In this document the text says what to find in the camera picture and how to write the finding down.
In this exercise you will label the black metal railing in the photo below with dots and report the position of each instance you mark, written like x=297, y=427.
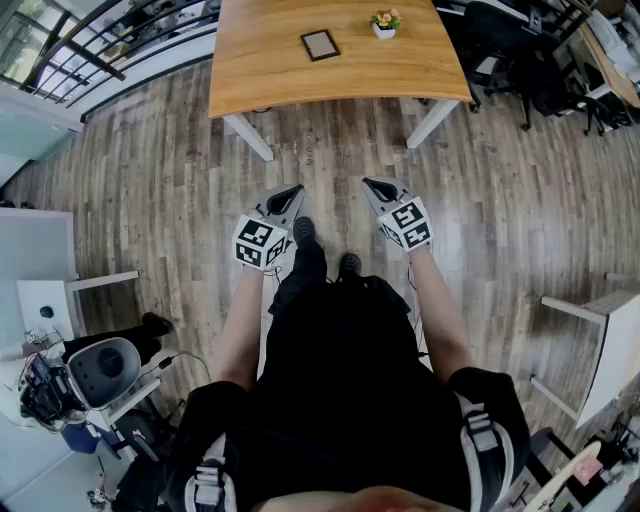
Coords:
x=95, y=56

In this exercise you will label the black electronic device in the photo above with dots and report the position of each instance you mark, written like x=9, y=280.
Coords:
x=47, y=390

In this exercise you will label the white table leg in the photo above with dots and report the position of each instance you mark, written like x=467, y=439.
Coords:
x=430, y=125
x=250, y=135

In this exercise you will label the person's left forearm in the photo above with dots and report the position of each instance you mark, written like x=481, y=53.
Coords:
x=240, y=330

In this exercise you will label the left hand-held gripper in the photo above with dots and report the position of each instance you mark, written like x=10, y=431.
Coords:
x=260, y=240

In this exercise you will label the white desk with grey top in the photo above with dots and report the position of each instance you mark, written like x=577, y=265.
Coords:
x=620, y=350

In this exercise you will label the potted orange flower plant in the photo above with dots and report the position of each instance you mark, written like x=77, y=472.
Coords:
x=384, y=30

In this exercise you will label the wooden desk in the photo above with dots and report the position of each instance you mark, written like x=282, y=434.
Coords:
x=615, y=75

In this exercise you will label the black office chair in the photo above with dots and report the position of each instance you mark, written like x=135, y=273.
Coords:
x=555, y=80
x=492, y=40

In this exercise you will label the black round object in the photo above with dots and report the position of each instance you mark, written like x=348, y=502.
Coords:
x=46, y=311

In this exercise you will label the person's right black shoe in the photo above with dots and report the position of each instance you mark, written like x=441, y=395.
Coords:
x=350, y=264

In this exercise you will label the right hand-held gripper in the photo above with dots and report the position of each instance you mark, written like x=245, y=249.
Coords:
x=407, y=222

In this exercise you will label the pink notepad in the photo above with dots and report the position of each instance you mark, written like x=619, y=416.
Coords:
x=589, y=470

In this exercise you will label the grey office chair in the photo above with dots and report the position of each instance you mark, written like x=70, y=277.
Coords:
x=107, y=370

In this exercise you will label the person's right forearm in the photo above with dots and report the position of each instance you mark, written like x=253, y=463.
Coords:
x=440, y=320

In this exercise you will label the black picture frame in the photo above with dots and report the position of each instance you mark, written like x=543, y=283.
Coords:
x=320, y=45

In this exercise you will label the person's black clothing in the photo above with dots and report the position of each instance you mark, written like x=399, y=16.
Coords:
x=340, y=400

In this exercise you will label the white partition panel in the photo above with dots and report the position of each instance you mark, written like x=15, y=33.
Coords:
x=35, y=250

